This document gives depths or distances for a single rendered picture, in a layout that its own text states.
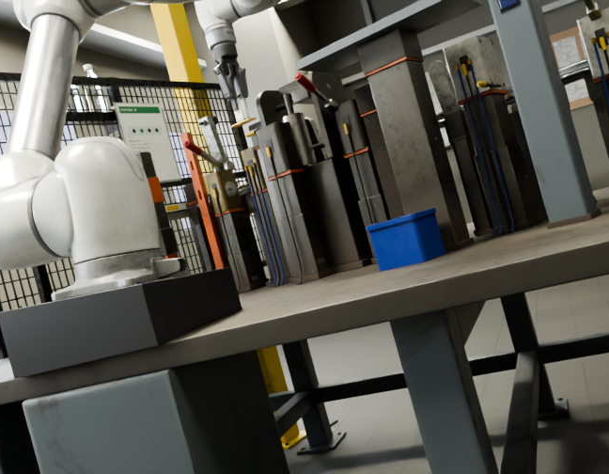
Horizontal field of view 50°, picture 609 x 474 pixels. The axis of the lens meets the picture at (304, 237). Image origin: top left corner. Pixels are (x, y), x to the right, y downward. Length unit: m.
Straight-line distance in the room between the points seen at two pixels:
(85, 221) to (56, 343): 0.21
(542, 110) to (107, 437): 0.91
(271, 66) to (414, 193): 5.22
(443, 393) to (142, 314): 0.46
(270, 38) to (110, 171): 5.42
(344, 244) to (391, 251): 0.34
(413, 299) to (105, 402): 0.52
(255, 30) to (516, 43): 5.46
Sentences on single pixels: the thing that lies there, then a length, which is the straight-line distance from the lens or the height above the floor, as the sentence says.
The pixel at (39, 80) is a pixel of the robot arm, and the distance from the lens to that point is 1.49.
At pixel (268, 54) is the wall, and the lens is 6.51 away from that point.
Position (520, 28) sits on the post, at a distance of 1.26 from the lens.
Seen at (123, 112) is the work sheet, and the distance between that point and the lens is 2.49.
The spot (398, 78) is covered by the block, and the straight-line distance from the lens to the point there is 1.34.
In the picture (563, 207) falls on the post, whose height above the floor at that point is 0.73.
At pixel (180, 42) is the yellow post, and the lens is 2.89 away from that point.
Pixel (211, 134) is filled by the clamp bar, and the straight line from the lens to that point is 1.92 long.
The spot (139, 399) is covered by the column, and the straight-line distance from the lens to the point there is 1.07.
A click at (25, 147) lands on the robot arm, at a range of 1.39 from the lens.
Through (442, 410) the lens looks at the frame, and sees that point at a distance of 0.95.
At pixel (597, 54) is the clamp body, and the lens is 1.38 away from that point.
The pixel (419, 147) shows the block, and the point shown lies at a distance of 1.32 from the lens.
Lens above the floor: 0.79
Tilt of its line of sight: level
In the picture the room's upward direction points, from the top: 15 degrees counter-clockwise
